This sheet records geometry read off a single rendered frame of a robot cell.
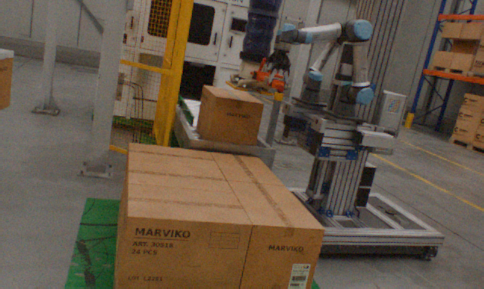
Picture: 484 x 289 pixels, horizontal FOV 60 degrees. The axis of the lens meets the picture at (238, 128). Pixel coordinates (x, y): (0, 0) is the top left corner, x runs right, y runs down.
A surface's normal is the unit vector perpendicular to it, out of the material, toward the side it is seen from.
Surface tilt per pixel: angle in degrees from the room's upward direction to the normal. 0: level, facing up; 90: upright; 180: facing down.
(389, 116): 90
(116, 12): 90
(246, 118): 90
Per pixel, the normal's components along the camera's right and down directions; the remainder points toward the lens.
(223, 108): 0.24, 0.25
